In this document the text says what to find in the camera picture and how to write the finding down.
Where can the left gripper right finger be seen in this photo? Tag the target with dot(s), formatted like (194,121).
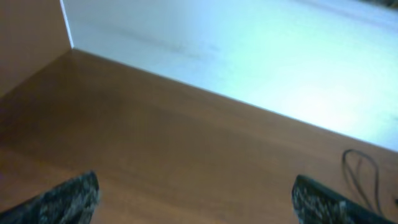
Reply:
(314,203)

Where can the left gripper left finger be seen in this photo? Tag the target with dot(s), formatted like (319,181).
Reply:
(72,202)

